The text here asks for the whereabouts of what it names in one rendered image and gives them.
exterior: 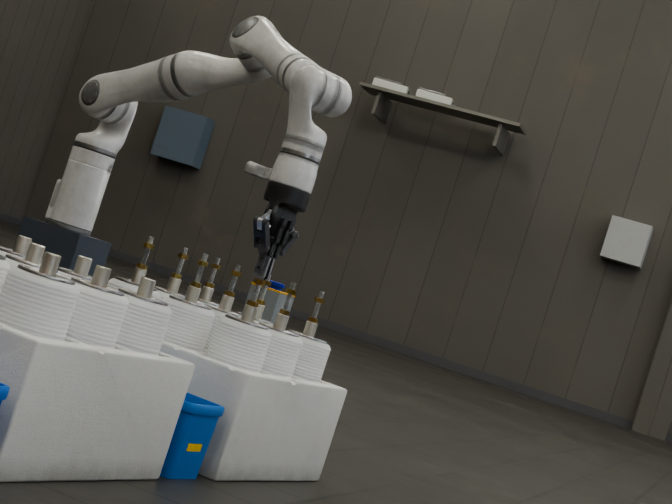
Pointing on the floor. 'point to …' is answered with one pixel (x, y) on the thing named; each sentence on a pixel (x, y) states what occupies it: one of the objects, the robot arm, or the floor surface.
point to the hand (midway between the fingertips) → (263, 267)
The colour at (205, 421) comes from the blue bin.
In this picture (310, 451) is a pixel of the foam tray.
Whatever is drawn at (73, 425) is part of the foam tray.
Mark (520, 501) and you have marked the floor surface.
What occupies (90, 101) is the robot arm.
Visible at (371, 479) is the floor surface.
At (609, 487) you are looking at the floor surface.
